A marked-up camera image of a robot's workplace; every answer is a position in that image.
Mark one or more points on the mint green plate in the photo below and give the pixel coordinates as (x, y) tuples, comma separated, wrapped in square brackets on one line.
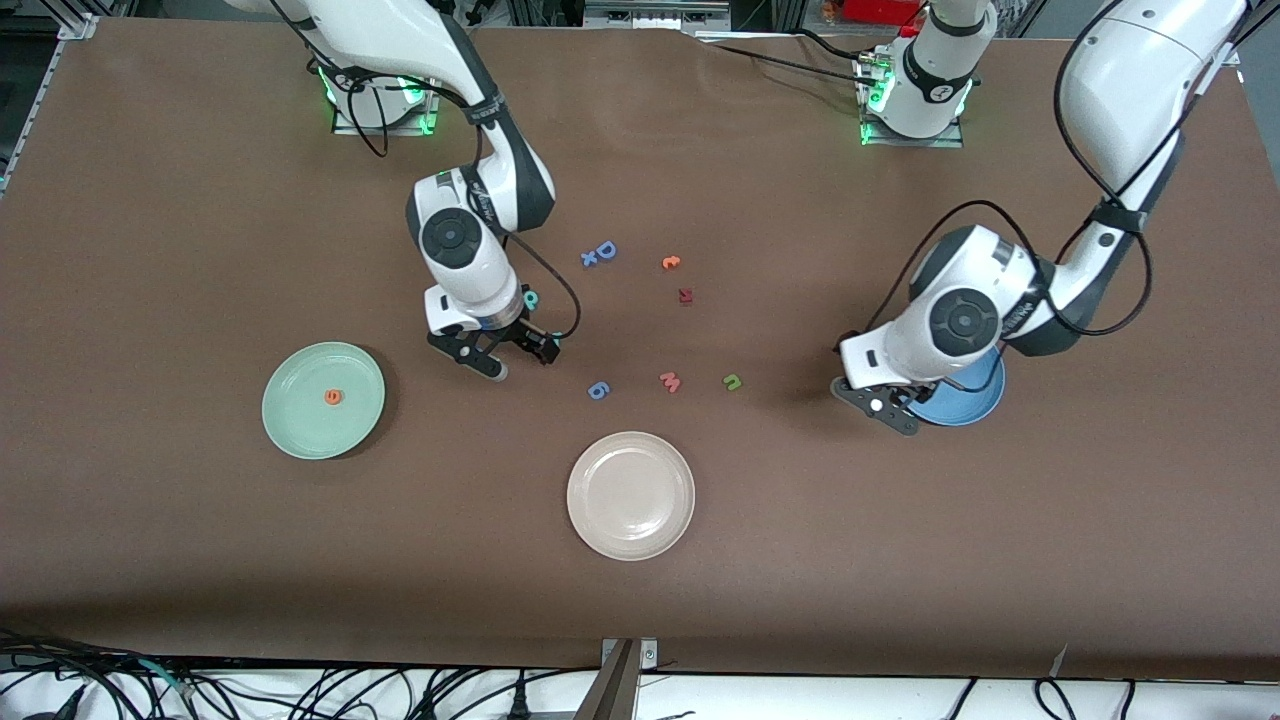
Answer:
[(300, 420)]

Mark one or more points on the white tape scrap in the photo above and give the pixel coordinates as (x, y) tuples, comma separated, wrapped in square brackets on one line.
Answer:
[(1060, 660)]

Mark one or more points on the black plug connector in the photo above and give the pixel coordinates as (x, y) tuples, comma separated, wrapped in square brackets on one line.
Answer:
[(70, 705)]

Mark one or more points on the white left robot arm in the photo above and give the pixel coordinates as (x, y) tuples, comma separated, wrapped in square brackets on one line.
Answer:
[(1120, 80)]

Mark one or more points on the blue foam letter D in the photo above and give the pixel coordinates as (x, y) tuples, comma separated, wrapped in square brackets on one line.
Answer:
[(605, 250)]

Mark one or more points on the pink foam letter w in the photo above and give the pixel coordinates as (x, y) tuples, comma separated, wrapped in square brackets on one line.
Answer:
[(670, 381)]

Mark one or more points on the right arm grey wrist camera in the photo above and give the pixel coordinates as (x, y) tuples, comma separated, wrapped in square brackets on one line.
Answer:
[(470, 355)]

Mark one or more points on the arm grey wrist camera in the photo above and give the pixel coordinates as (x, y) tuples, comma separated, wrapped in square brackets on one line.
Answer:
[(880, 407), (470, 355)]

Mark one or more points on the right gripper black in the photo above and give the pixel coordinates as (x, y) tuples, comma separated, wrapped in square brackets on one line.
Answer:
[(521, 333)]

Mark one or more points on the blue foam letter g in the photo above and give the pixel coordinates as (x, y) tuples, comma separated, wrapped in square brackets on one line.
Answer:
[(598, 390)]

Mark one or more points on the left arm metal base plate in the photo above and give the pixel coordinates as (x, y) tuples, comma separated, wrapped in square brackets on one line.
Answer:
[(910, 142)]

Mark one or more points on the grey metal camera post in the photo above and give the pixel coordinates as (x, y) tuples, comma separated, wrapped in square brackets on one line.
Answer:
[(615, 690)]

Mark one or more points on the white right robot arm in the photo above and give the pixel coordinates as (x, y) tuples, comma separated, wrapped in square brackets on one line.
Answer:
[(480, 280)]

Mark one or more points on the red box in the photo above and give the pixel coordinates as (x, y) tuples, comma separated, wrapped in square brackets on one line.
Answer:
[(880, 10)]

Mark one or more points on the white plate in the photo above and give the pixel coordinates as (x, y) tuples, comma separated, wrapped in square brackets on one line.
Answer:
[(631, 495)]

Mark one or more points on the grey metal box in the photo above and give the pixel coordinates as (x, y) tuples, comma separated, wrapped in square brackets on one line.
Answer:
[(650, 12)]

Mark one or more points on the blue plate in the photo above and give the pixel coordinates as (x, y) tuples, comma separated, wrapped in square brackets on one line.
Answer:
[(975, 405)]

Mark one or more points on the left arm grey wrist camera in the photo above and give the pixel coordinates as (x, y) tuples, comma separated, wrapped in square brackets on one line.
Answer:
[(880, 407)]

